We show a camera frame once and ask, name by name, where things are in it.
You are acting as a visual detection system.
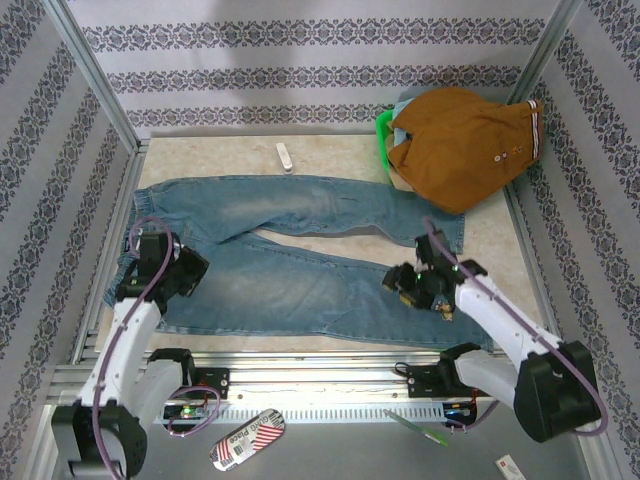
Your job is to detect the blue denim jeans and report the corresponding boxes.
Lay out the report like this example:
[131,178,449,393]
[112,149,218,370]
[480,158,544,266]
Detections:
[102,174,496,351]

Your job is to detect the brown trousers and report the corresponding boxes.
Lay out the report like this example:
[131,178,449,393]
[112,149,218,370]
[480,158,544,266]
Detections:
[387,85,545,216]

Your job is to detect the right controller board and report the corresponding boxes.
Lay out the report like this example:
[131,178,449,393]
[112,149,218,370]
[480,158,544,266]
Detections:
[444,402,479,421]

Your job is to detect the controller board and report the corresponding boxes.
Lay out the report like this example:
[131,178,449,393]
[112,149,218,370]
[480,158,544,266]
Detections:
[444,402,479,421]
[164,402,209,421]

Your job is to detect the beige garment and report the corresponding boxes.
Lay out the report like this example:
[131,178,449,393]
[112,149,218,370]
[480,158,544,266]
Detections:
[389,167,416,194]

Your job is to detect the green pen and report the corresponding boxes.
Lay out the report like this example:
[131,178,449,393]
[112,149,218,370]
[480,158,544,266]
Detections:
[383,408,450,448]

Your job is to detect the left controller board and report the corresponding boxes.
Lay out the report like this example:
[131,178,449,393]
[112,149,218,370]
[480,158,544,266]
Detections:
[164,402,209,421]

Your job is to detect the light blue garment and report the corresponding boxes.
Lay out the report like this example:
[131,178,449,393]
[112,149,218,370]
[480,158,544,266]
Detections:
[392,99,416,149]

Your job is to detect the green plastic basket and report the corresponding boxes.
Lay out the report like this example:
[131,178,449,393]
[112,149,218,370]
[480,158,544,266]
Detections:
[374,107,401,174]

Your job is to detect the white plastic device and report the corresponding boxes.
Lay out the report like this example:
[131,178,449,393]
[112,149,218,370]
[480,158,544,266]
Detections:
[275,142,294,175]

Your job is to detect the flag print tin case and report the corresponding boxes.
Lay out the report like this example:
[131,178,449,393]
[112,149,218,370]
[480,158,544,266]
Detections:
[208,408,287,472]

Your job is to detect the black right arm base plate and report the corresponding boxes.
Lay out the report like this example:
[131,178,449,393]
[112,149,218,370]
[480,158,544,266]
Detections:
[407,363,451,400]

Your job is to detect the aluminium side rail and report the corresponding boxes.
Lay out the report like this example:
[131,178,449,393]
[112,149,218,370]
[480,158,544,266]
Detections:
[69,139,151,364]
[502,187,566,346]

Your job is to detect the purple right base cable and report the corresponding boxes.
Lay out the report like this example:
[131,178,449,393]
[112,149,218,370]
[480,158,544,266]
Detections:
[444,397,501,436]

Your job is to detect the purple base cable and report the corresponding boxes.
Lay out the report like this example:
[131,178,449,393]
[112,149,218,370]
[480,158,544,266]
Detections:
[444,397,501,436]
[167,384,222,441]

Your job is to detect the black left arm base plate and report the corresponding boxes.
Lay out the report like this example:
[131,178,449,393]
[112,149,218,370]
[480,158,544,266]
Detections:
[194,367,231,400]

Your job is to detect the aluminium mounting rail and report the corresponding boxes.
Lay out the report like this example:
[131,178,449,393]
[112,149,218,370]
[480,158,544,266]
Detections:
[44,349,591,401]

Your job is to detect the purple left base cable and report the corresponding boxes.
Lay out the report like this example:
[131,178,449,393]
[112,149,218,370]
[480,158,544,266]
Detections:
[167,384,222,441]

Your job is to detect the slotted cable duct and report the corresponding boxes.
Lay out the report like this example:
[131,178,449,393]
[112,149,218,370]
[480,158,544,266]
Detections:
[149,404,451,426]

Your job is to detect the aluminium frame post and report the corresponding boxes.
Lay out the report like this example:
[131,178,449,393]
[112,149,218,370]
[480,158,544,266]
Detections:
[42,0,144,151]

